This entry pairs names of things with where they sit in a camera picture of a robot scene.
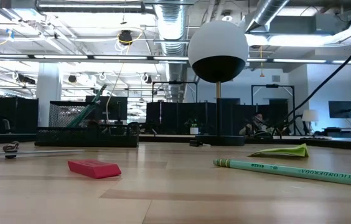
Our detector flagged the red-handled scissors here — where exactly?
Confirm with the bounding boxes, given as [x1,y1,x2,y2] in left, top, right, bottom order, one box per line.
[0,148,85,162]

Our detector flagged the white globe table lamp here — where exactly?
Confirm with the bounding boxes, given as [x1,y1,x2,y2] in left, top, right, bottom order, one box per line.
[187,20,250,147]

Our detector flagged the small plant white pot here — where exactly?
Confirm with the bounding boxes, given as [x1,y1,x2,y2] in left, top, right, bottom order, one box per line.
[185,118,202,136]

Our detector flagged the black rig frame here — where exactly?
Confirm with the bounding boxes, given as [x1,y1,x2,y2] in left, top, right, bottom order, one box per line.
[250,83,296,135]

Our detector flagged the black mesh desk organizer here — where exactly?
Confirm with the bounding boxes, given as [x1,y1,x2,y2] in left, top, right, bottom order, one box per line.
[34,100,140,148]

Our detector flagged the green sticky note pad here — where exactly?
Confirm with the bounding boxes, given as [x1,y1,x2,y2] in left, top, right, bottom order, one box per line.
[248,142,310,158]

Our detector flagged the black office monitor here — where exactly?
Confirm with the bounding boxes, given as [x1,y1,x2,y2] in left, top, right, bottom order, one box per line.
[85,95,129,122]

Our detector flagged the black room partition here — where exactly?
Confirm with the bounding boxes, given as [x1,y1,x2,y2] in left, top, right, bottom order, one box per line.
[0,96,39,135]
[146,98,289,136]

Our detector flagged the black ceiling cable reel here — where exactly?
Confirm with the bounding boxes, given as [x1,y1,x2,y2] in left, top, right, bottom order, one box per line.
[117,29,134,46]

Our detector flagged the red eraser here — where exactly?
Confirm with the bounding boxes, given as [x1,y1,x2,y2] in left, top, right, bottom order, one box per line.
[67,159,123,180]

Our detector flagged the black aluminium table frame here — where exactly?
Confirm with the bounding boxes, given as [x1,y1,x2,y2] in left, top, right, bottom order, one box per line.
[0,132,351,152]

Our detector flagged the small white shade lamp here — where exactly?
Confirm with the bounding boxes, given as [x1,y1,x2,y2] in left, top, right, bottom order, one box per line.
[301,109,320,134]

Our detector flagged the dark wall monitor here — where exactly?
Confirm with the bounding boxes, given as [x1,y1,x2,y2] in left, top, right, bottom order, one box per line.
[328,100,351,119]

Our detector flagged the silver ribbed ventilation duct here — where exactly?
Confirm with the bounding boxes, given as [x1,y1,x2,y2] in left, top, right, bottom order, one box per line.
[153,0,189,103]

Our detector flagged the person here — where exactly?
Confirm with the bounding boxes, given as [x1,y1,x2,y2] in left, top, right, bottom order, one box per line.
[238,112,273,137]

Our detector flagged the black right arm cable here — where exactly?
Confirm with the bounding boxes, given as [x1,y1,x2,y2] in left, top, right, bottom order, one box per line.
[271,22,351,136]

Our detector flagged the white building column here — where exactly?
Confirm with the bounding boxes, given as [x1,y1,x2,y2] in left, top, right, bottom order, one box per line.
[36,63,62,134]

